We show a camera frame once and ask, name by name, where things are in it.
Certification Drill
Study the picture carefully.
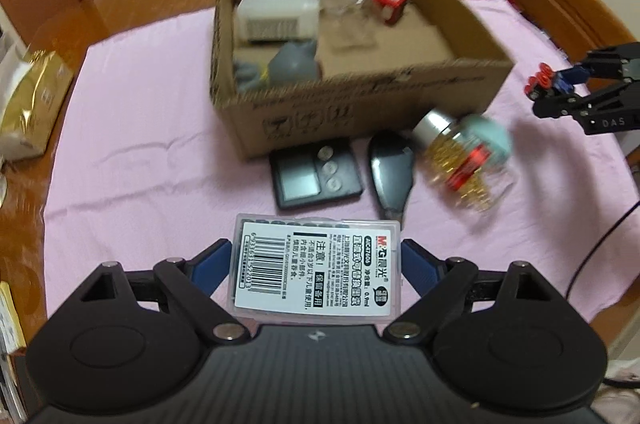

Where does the clear plastic refill case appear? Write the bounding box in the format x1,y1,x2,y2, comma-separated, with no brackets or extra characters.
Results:
228,215,401,324

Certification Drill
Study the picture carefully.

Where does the black digital timer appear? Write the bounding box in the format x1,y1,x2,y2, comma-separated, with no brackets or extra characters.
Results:
269,138,363,210

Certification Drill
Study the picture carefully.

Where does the dark blue toy train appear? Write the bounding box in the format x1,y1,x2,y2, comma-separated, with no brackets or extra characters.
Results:
524,63,575,101

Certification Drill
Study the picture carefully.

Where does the wooden chair right side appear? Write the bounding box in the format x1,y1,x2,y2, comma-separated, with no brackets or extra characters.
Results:
508,0,636,62

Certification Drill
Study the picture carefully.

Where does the mint green round object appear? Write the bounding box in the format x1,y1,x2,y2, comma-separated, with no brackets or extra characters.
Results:
461,115,512,166

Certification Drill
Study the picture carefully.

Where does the bottle of golden capsules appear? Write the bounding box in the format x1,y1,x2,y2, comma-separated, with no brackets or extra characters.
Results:
411,109,518,211

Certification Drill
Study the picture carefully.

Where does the brown cardboard box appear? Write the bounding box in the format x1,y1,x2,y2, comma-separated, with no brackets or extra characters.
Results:
209,0,513,159

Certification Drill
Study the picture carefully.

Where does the pink tablecloth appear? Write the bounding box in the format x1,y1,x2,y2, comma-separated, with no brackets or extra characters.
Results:
43,0,639,319

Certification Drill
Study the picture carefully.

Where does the black glossy oval case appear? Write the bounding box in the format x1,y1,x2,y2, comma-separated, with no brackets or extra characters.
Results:
368,131,416,223

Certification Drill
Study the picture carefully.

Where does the clear plastic jar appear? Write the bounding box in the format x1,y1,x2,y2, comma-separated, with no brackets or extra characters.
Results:
320,0,375,51

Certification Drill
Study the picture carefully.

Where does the gold foil bag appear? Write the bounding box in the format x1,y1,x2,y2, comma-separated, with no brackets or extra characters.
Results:
0,46,74,161

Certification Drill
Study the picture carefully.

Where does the white plastic box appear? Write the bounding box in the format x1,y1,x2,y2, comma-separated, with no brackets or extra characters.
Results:
235,0,320,42

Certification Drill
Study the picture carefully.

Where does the black cable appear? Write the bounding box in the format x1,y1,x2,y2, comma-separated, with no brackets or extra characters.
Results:
564,201,640,303

